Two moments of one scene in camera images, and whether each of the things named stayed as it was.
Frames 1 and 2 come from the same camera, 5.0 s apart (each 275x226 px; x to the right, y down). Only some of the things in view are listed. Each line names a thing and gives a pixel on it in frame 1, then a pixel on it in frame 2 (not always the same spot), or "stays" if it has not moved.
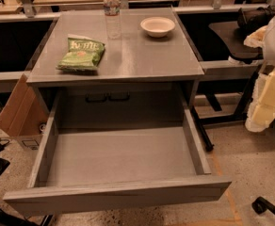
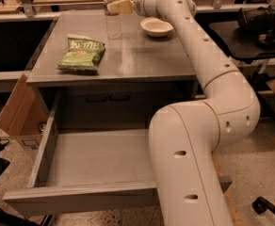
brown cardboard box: [24, 115] stays
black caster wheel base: [260, 204] stays
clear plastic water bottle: [112, 9] stays
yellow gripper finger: [269, 97] -> [148, 2]
